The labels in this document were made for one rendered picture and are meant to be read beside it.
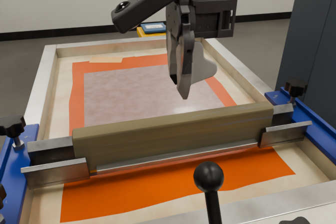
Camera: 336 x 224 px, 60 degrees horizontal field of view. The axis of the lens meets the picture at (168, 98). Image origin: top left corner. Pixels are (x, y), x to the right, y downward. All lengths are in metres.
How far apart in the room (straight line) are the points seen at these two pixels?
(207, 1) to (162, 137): 0.24
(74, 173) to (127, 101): 0.30
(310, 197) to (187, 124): 0.22
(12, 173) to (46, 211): 0.08
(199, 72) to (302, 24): 0.66
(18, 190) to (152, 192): 0.21
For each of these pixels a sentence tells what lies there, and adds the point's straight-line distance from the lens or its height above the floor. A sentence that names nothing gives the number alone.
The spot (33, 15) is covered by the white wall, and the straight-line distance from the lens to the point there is 4.28.
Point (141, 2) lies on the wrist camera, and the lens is 0.38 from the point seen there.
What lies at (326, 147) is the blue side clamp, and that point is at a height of 1.00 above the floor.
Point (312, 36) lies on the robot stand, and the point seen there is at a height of 1.05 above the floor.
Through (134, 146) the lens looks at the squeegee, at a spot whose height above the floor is 1.02.
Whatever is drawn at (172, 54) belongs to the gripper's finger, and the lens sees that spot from 0.47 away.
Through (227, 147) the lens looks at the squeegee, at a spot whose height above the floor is 0.99.
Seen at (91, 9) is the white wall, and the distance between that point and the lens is 4.20.
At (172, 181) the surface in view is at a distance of 0.54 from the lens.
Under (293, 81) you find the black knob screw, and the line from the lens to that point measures 0.67.
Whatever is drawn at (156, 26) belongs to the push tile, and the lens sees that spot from 1.26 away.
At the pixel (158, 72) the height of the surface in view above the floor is 0.96.
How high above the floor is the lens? 1.35
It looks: 31 degrees down
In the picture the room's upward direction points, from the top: straight up
